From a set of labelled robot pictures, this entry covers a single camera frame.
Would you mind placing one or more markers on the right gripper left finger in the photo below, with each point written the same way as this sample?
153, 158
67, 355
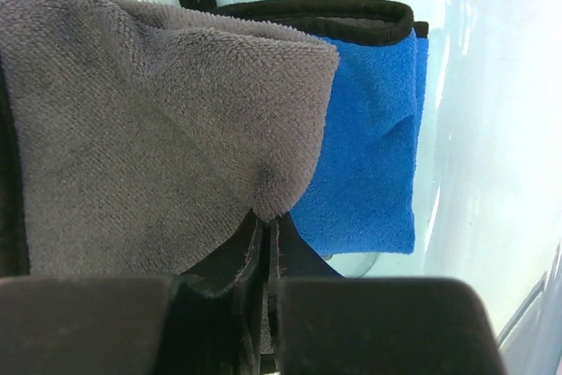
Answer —
204, 321

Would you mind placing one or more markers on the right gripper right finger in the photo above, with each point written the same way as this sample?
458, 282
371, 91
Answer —
324, 323

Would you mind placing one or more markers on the blue microfiber towel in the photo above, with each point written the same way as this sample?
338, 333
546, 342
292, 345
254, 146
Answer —
360, 198

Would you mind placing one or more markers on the teal translucent plastic tray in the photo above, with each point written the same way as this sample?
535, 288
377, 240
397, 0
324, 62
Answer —
488, 189

